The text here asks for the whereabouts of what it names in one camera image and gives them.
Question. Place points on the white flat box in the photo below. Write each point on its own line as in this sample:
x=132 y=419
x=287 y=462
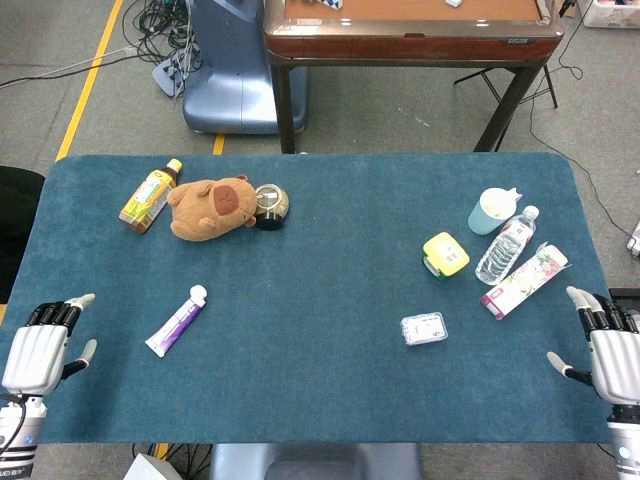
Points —
x=147 y=470

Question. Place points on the green box yellow lid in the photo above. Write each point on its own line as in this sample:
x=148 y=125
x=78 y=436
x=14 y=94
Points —
x=446 y=254

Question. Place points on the clear plastic water bottle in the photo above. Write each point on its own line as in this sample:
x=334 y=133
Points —
x=505 y=247

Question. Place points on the white storage box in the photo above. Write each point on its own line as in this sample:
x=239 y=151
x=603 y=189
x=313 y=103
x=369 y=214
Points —
x=612 y=12

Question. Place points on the light blue cup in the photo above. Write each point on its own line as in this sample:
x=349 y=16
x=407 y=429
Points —
x=482 y=222

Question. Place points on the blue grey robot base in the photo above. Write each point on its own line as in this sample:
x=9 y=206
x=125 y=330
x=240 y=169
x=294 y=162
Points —
x=235 y=75

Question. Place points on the glass jar black lid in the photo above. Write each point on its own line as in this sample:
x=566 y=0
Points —
x=272 y=205

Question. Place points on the grey blue robot pedestal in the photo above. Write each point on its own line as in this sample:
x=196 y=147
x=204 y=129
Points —
x=320 y=462

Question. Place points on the blue table cloth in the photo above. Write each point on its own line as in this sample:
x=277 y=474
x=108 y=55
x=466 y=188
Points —
x=320 y=300

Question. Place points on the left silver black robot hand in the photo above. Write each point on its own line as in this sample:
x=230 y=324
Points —
x=35 y=357

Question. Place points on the brown mahjong table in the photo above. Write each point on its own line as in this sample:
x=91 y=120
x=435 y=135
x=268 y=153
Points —
x=410 y=35

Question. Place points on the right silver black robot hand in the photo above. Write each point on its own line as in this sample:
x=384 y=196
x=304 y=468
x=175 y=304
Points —
x=617 y=360

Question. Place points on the purple white tube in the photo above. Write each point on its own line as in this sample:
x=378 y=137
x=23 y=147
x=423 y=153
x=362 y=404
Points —
x=175 y=325

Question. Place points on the person in black clothing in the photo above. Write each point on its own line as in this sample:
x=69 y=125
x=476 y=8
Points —
x=17 y=225

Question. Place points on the yellow label tea bottle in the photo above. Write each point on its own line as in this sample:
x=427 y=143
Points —
x=145 y=200

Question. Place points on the floral pink white carton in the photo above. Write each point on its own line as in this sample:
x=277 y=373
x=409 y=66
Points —
x=525 y=280

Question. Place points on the clear floss pick box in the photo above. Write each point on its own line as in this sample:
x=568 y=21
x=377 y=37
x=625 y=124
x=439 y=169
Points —
x=424 y=329

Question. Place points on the grey white device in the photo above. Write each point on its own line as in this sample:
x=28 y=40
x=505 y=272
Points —
x=635 y=246

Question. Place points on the brown capybara plush toy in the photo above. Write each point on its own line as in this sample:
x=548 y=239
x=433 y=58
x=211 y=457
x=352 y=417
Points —
x=205 y=210

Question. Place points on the blue white snake cube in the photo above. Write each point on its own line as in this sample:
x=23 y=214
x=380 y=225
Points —
x=325 y=3

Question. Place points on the blue power strip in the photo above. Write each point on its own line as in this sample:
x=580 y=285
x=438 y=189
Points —
x=172 y=75

